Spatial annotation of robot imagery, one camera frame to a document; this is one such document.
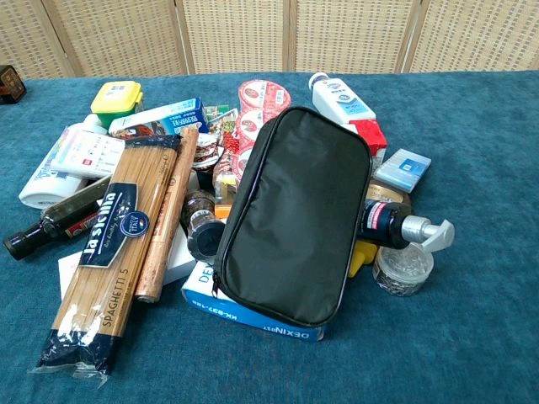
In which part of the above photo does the dark bottle silver pump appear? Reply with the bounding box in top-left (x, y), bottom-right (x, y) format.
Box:
top-left (357, 199), bottom-right (456, 253)

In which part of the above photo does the blue white calculator box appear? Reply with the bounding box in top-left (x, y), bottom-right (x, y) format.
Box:
top-left (180, 258), bottom-right (329, 343)

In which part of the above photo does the small green box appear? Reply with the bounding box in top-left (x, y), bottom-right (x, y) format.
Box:
top-left (205, 104), bottom-right (231, 123)

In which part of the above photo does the yellow green lidded container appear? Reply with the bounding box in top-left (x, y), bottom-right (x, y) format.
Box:
top-left (90, 80), bottom-right (144, 119)

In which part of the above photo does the flat white box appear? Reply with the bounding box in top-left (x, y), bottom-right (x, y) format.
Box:
top-left (57, 172), bottom-right (199, 302)

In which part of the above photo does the clear jar of pins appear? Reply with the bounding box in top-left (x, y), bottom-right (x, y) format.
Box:
top-left (372, 242), bottom-right (435, 298)

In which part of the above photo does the woven folding screen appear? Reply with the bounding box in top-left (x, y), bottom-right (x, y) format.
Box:
top-left (0, 0), bottom-right (539, 79)

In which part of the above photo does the long blue white carton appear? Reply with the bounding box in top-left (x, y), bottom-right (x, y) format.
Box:
top-left (108, 97), bottom-right (211, 136)

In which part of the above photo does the black zip pouch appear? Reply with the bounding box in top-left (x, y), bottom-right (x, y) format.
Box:
top-left (212, 105), bottom-right (374, 327)

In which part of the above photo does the red white carton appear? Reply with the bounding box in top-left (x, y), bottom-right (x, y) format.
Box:
top-left (349, 119), bottom-right (388, 172)

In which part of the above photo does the brown white sachet packet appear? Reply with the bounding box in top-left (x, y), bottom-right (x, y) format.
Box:
top-left (193, 134), bottom-right (225, 170)

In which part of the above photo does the colourful snack packet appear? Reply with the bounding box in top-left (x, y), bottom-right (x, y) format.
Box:
top-left (208, 108), bottom-right (241, 142)

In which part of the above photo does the large white lotion bottle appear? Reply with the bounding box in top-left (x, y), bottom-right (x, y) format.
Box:
top-left (19, 113), bottom-right (109, 210)

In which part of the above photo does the yellow plastic object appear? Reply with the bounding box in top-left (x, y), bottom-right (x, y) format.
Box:
top-left (348, 240), bottom-right (379, 279)

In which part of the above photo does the black top pepper grinder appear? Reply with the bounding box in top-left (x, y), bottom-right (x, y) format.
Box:
top-left (180, 189), bottom-right (227, 260)

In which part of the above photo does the white bottle blue label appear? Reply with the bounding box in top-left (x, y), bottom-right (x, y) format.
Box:
top-left (308, 72), bottom-right (377, 125)

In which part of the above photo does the colour highlighter marker pack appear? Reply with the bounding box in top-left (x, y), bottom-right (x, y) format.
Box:
top-left (50, 128), bottom-right (126, 180)

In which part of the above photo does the copper brown foil roll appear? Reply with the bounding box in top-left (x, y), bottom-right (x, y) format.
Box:
top-left (134, 125), bottom-right (200, 303)

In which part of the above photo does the La Sicilia spaghetti pack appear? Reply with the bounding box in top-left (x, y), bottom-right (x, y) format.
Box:
top-left (28, 134), bottom-right (182, 388)

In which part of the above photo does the dark olive oil bottle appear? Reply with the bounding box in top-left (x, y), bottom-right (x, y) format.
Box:
top-left (3, 174), bottom-right (113, 261)

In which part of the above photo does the red white yogurt cup pack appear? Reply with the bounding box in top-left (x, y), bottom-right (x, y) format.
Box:
top-left (212, 78), bottom-right (292, 186)

